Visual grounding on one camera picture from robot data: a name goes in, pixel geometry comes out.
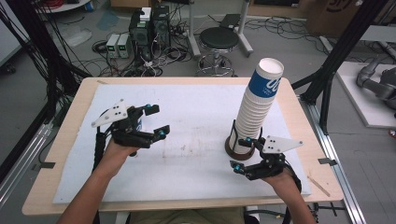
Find wooden table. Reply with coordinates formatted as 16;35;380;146
21;77;345;217

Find aluminium rail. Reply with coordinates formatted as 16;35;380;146
298;96;368;224
0;122;54;209

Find black metal frame stand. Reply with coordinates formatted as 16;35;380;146
291;0;390;135
0;0;92;183

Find black floor cable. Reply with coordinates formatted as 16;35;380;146
245;203;347;224

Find black round stool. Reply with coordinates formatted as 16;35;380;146
195;26;240;77

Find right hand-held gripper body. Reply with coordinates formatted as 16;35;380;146
244;135;304;181

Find clear plastic bag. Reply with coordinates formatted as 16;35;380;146
58;24;93;49

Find person's left hand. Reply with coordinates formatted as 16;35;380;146
104;139;141;172

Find white table mat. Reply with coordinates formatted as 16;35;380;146
52;83;312;204

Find person's olive trousers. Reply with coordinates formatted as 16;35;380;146
128;207;247;224

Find person's right hand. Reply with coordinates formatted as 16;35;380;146
262;169;297;195

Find black computer tower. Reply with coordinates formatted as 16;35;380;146
128;7;154;60
152;5;172;49

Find white floor platform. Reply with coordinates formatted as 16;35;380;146
335;61;396;129

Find thin wooden stick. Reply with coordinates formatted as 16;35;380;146
306;175;332;198

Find tangle of floor cables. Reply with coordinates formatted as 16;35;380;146
92;18;195;77

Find brown cup holder stand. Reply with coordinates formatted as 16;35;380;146
224;119;263;161

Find black tape strip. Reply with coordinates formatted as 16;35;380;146
31;161;57;172
318;157;338;167

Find white stand leg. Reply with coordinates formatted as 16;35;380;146
186;0;202;58
237;0;254;58

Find cardboard box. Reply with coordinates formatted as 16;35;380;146
306;0;390;38

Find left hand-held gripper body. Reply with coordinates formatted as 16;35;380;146
91;98;156;149

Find stack of white paper cups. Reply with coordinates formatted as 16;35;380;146
232;57;285;156

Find grey power supply unit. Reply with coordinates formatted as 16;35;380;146
117;33;134;59
106;34;120;59

